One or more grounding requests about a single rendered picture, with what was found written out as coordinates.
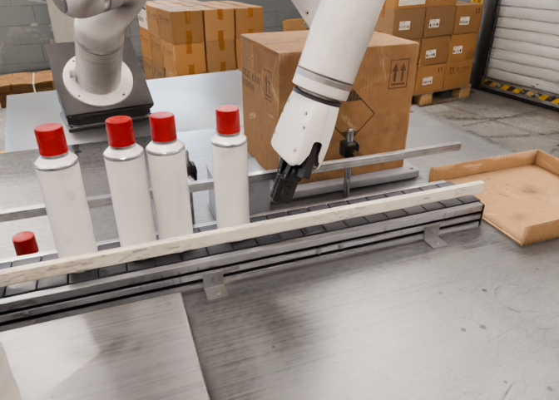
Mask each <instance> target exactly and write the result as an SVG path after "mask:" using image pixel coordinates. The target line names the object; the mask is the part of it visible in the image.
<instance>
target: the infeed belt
mask: <svg viewBox="0 0 559 400"><path fill-rule="evenodd" d="M451 185H455V184H454V183H452V182H451V181H448V182H443V183H438V184H435V185H425V186H420V187H416V188H411V189H406V190H398V191H393V192H388V193H383V194H379V195H371V196H365V198H364V197H361V198H356V199H352V200H346V201H345V200H343V201H338V202H334V203H328V204H324V205H315V206H310V207H307V208H301V209H296V210H287V213H286V212H285V211H283V212H278V213H273V214H268V215H265V216H264V215H260V216H256V217H250V223H254V222H259V221H263V220H272V219H276V218H280V217H285V216H290V215H298V214H303V213H308V212H312V211H317V210H325V209H330V208H334V207H340V206H344V205H352V204H357V203H362V202H366V201H371V200H379V199H383V198H388V197H393V196H398V195H406V194H411V193H415V192H420V191H425V190H433V189H437V188H443V187H447V186H451ZM479 201H480V200H479V199H478V198H477V197H475V196H474V195H466V196H462V197H458V198H453V199H449V200H441V201H437V202H433V203H428V204H423V205H415V206H411V207H407V208H402V209H398V210H390V211H386V212H381V213H377V214H372V215H365V216H360V217H356V218H352V219H347V220H339V221H335V222H330V223H326V224H321V225H314V226H310V227H305V228H301V229H296V230H288V231H284V232H279V233H275V234H271V235H263V236H259V237H254V238H249V239H246V240H243V241H240V242H236V243H224V244H216V245H212V246H207V247H203V248H199V249H191V250H187V251H186V252H183V253H179V254H165V255H161V256H156V257H152V258H149V259H145V260H142V261H131V262H126V263H122V264H114V265H110V266H106V267H101V268H97V269H91V270H89V271H87V272H85V273H81V274H64V275H59V276H55V277H51V278H45V279H38V280H33V281H29V282H25V283H20V284H13V285H8V286H3V287H0V299H4V298H8V297H12V296H16V295H20V294H28V293H32V292H37V291H41V290H45V289H53V288H57V287H62V286H66V285H69V284H77V283H81V282H86V281H90V280H94V279H102V278H106V277H111V276H115V275H119V274H126V273H130V272H135V271H139V270H143V269H151V268H155V267H160V266H164V265H168V264H176V263H180V262H184V261H188V260H193V259H200V258H205V257H209V256H213V255H218V254H225V253H229V252H234V251H237V250H242V249H249V248H254V247H258V246H262V245H267V244H274V243H279V242H283V241H287V240H294V239H298V238H303V237H307V236H311V235H319V234H323V233H328V232H332V231H336V230H344V229H347V228H352V227H356V226H360V225H368V224H372V223H377V222H381V221H385V220H393V219H397V218H401V217H405V216H410V215H417V214H422V213H426V212H430V211H435V210H442V209H447V208H451V207H455V206H459V205H466V204H471V203H475V202H479ZM198 229H199V231H198ZM198 229H197V227H195V228H193V234H195V233H200V232H205V231H209V230H217V224H213V225H205V226H201V227H198ZM119 247H121V244H120V241H118V242H113V243H109V244H100V245H98V251H102V250H106V249H115V248H119ZM53 259H59V258H58V254H57V253H54V254H45V255H43V256H41V255H40V256H36V257H31V258H26V259H18V260H14V261H13V263H12V261H8V262H3V263H0V269H7V268H12V267H16V266H21V265H25V264H34V263H38V262H43V261H48V260H53Z"/></svg>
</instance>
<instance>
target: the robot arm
mask: <svg viewBox="0 0 559 400"><path fill-rule="evenodd" d="M291 1H292V3H293V4H294V5H295V7H296V8H297V10H298V11H299V13H300V15H301V17H302V18H303V19H304V21H305V22H306V24H307V26H308V27H309V29H310V30H309V35H308V37H307V40H306V43H305V44H304V49H303V51H302V54H301V57H300V59H299V64H298V66H297V69H296V72H295V74H294V78H293V81H292V82H293V83H294V84H296V85H298V86H294V88H293V91H292V92H291V94H290V96H289V99H288V101H287V102H286V104H285V106H284V110H283V111H282V114H281V116H280V119H279V122H278V124H277V127H276V128H275V133H274V134H273V137H272V140H271V145H272V146H273V148H274V149H275V151H276V152H277V153H278V154H279V159H280V161H279V166H278V170H277V172H278V174H279V175H278V174H277V176H276V178H275V182H274V185H273V188H272V191H271V192H270V197H271V198H272V200H273V201H276V202H281V203H286V204H289V203H291V200H292V199H293V196H294V192H295V190H296V187H297V184H298V183H300V181H301V180H302V178H303V179H307V180H309V179H310V176H311V173H312V170H317V169H318V168H320V166H321V164H322V162H323V160H324V157H325V154H326V152H327V150H328V147H329V143H330V140H331V137H332V135H333V131H334V126H335V123H336V120H337V116H338V112H339V107H341V106H342V103H341V102H340V101H347V99H348V96H349V93H350V90H351V88H352V85H353V84H354V79H355V77H356V75H357V73H358V70H359V67H360V64H361V62H362V60H363V57H364V53H365V52H366V49H367V46H368V44H369V41H370V38H371V36H372V34H373V30H374V28H375V25H376V23H377V21H378V17H379V14H380V13H381V10H382V8H383V4H384V2H385V0H291ZM53 2H54V4H55V6H56V7H57V8H58V9H59V10H60V11H61V12H62V13H64V14H66V15H67V16H69V17H73V18H75V19H74V41H75V56H74V57H73V58H72V59H71V60H69V62H68V63H67V64H66V65H65V67H64V70H63V81H64V85H65V87H66V89H67V91H68V92H69V93H70V94H71V95H72V96H73V97H74V98H75V99H77V100H78V101H79V102H81V103H84V104H86V105H88V106H95V107H109V106H114V105H117V104H119V103H121V102H122V101H124V100H125V99H126V98H127V97H128V96H129V95H130V93H131V89H132V85H133V77H132V74H131V71H130V69H129V68H128V66H127V65H126V64H125V63H124V62H123V61H122V55H123V46H124V36H125V30H126V28H127V27H128V26H129V25H130V24H131V22H132V21H133V20H134V19H135V17H136V16H137V15H138V14H139V12H140V11H141V9H142V8H143V7H144V6H145V4H146V2H147V0H53Z"/></svg>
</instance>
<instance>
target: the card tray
mask: <svg viewBox="0 0 559 400"><path fill-rule="evenodd" d="M439 180H446V181H451V182H452V183H454V184H455V185H460V184H464V183H469V182H474V181H479V180H481V181H483V182H485V186H484V191H483V192H482V193H479V194H475V195H474V196H475V197H477V198H478V199H479V200H480V202H482V203H483V204H484V205H485V207H484V211H483V215H482V220H483V221H485V222H486V223H488V224H489V225H491V226H492V227H493V228H495V229H496V230H498V231H500V232H501V233H503V234H504V235H506V236H507V237H508V238H510V239H511V240H513V241H515V242H516V243H518V244H519V245H520V246H524V245H528V244H534V243H537V242H541V241H544V240H550V239H554V238H557V237H559V158H557V157H555V156H552V155H550V154H548V153H546V152H544V151H540V150H538V149H536V150H532V151H523V152H518V153H512V154H507V155H502V156H493V157H488V158H482V159H477V160H468V161H463V162H458V163H452V164H447V165H438V166H433V167H431V169H430V174H429V179H428V183H429V182H434V181H439Z"/></svg>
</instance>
